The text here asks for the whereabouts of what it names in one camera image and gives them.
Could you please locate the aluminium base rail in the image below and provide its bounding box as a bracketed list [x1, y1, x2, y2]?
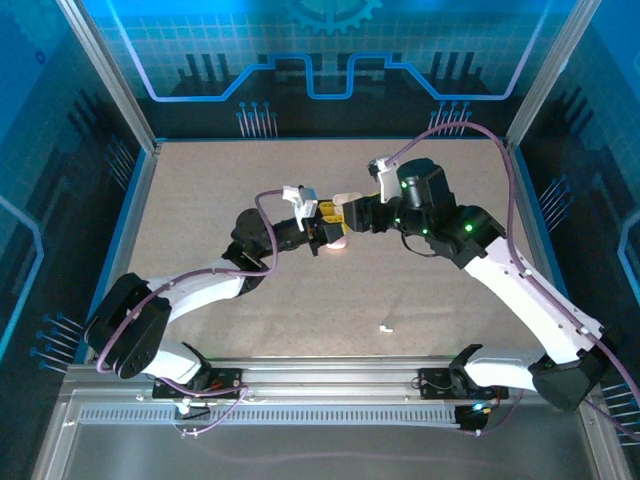
[64, 353, 584, 401]

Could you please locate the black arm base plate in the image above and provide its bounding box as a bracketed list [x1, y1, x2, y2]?
[417, 366, 510, 401]
[151, 366, 247, 401]

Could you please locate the aluminium frame post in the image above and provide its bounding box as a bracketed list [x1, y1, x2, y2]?
[55, 0, 160, 154]
[503, 0, 602, 151]

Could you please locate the slotted metal cable duct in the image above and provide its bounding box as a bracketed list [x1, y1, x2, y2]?
[78, 405, 464, 425]

